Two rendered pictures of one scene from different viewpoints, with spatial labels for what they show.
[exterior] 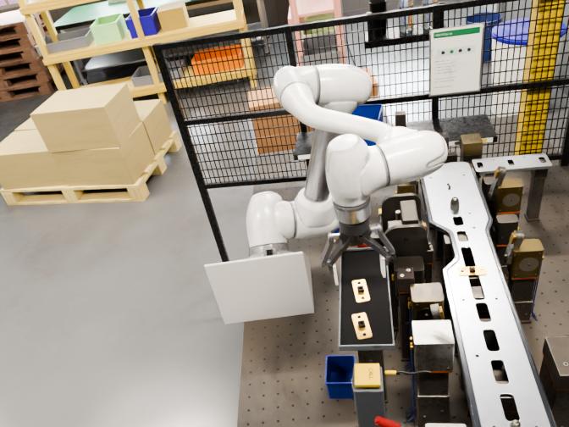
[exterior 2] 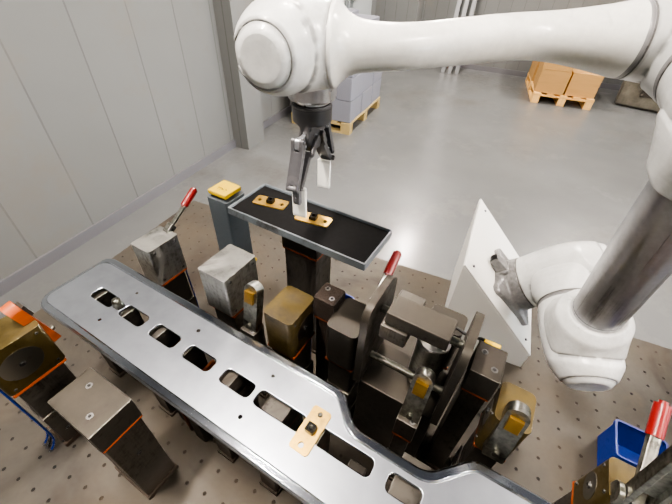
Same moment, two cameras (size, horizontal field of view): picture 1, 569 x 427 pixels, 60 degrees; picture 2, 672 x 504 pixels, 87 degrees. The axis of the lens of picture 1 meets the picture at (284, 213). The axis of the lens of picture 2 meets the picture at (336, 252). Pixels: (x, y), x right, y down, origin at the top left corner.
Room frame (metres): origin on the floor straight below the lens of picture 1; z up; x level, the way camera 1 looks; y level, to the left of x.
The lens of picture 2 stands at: (1.21, -0.80, 1.65)
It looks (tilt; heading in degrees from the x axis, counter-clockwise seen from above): 41 degrees down; 106
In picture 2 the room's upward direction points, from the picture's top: 3 degrees clockwise
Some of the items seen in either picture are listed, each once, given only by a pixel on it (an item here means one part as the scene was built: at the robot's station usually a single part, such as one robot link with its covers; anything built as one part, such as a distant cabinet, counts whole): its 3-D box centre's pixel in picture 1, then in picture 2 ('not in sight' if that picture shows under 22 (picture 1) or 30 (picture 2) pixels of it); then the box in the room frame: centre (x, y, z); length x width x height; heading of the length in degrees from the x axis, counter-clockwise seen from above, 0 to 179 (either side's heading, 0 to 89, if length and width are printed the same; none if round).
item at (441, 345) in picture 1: (427, 379); (243, 317); (0.83, -0.30, 0.90); 0.13 x 0.08 x 0.41; 77
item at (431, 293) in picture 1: (422, 335); (296, 351); (1.00, -0.35, 0.89); 0.12 x 0.08 x 0.38; 77
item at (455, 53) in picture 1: (455, 60); not in sight; (2.08, -0.88, 1.30); 0.23 x 0.02 x 0.31; 77
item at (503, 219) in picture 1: (507, 248); not in sight; (1.33, -0.79, 0.84); 0.10 x 0.05 x 0.29; 77
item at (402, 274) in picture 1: (406, 317); (327, 348); (1.07, -0.32, 0.90); 0.05 x 0.05 x 0.40; 77
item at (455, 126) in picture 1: (390, 136); not in sight; (2.03, -0.56, 1.01); 0.90 x 0.22 x 0.03; 77
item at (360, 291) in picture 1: (361, 289); (313, 217); (0.98, -0.16, 1.17); 0.08 x 0.04 x 0.01; 176
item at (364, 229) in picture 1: (354, 230); (312, 125); (0.97, -0.17, 1.38); 0.08 x 0.07 x 0.09; 86
